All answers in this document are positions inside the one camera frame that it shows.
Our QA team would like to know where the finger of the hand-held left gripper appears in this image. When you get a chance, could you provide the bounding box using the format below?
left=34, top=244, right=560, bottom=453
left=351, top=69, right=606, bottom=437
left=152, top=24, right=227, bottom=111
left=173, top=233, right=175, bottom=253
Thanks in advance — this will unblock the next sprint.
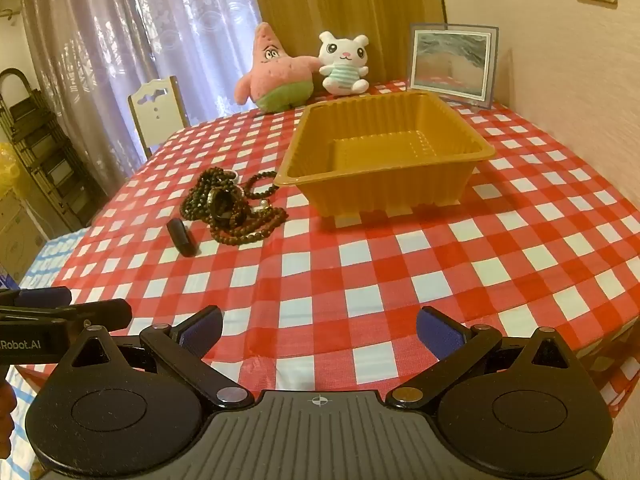
left=0, top=287, right=72, bottom=308
left=0, top=298, right=133, bottom=334

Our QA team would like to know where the sheer lace curtain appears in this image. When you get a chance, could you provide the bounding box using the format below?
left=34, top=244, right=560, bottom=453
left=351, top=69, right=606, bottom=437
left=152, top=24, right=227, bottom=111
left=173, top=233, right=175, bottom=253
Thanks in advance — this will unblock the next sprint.
left=20, top=0, right=263, bottom=211

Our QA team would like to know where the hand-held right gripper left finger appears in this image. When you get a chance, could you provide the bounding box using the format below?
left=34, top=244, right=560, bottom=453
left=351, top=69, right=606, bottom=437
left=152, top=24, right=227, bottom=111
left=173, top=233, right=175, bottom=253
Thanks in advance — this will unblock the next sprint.
left=57, top=305, right=256, bottom=409

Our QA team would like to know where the small dark bead bracelet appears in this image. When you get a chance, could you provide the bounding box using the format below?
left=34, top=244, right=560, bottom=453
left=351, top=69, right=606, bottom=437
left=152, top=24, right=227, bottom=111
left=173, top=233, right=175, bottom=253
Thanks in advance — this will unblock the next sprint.
left=242, top=171, right=277, bottom=200

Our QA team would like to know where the yellow plastic bag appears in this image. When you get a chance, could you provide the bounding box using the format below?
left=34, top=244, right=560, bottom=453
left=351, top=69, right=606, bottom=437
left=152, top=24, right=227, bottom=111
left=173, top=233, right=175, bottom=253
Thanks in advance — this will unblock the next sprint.
left=0, top=142, right=22, bottom=201

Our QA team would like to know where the cream wooden chair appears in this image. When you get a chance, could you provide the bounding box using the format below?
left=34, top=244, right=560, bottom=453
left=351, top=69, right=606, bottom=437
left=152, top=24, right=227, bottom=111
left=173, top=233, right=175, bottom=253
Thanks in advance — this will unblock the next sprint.
left=127, top=76, right=191, bottom=158

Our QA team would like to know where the framed picture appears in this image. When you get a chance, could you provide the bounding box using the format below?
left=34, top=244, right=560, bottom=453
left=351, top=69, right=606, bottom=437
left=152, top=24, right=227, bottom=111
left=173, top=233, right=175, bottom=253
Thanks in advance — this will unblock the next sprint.
left=407, top=23, right=499, bottom=110

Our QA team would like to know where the black bangle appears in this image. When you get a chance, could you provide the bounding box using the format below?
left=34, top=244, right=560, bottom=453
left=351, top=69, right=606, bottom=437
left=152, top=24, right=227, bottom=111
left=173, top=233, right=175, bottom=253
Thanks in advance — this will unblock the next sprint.
left=207, top=187, right=247, bottom=226

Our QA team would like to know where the brown bead necklace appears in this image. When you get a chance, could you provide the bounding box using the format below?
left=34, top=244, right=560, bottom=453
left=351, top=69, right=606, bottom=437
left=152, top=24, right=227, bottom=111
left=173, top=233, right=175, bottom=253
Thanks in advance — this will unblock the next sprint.
left=181, top=167, right=289, bottom=247

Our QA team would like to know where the wooden door panel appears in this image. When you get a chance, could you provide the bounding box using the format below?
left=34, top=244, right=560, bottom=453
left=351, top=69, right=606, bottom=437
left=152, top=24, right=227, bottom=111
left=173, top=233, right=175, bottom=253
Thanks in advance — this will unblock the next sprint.
left=247, top=0, right=446, bottom=86

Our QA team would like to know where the dark wooden rack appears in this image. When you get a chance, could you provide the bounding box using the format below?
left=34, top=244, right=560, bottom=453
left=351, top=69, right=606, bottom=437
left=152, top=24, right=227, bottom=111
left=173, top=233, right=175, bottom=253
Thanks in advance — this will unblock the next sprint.
left=0, top=67, right=108, bottom=231

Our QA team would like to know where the red checkered tablecloth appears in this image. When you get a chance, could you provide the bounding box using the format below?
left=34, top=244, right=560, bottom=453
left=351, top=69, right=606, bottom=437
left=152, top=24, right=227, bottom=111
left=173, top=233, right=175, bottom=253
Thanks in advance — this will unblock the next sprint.
left=15, top=77, right=640, bottom=418

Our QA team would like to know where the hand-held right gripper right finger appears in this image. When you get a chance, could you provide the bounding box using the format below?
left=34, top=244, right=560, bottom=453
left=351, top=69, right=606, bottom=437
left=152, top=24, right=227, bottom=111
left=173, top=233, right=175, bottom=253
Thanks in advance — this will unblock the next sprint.
left=385, top=305, right=586, bottom=408

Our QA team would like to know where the white bear plush toy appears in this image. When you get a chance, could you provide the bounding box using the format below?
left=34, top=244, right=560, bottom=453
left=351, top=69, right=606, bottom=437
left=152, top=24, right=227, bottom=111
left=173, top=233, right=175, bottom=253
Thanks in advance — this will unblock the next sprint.
left=317, top=31, right=372, bottom=97

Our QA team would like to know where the person's left hand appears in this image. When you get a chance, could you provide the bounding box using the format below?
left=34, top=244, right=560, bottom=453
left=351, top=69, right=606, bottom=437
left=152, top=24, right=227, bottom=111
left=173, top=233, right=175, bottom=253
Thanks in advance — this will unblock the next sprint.
left=0, top=384, right=17, bottom=441

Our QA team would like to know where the yellow plastic tray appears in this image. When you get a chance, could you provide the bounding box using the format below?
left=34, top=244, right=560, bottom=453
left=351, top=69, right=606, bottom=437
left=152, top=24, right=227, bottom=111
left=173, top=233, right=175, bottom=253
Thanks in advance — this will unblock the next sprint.
left=273, top=91, right=496, bottom=226

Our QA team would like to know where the pink starfish plush toy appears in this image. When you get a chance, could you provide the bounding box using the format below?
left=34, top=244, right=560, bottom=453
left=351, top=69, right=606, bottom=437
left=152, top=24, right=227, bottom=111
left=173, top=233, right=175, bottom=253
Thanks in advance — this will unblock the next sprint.
left=235, top=21, right=321, bottom=113

